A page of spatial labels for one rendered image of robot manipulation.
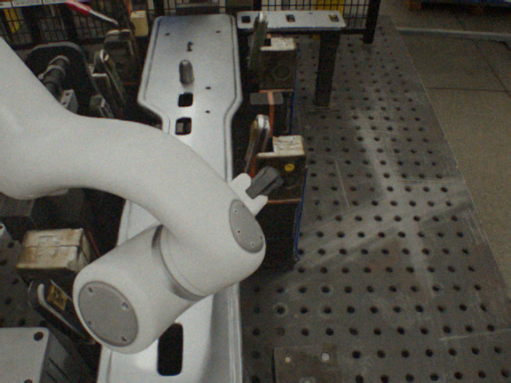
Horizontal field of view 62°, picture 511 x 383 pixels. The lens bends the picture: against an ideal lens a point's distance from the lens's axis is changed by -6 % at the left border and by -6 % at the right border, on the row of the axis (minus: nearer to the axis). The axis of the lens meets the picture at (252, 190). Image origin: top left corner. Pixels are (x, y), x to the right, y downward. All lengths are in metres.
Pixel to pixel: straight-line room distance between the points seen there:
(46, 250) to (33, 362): 0.17
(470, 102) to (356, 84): 1.49
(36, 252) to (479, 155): 2.29
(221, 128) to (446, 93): 2.25
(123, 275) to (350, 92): 1.26
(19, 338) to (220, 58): 0.77
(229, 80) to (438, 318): 0.68
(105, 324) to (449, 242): 0.92
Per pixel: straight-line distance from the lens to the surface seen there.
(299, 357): 0.57
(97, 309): 0.38
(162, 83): 1.02
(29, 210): 0.67
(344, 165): 1.25
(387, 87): 1.59
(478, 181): 2.43
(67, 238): 0.64
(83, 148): 0.34
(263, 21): 1.01
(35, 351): 0.53
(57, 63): 0.79
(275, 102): 0.95
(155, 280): 0.37
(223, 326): 0.61
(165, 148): 0.34
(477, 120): 2.84
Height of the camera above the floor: 1.55
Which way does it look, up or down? 47 degrees down
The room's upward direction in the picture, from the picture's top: straight up
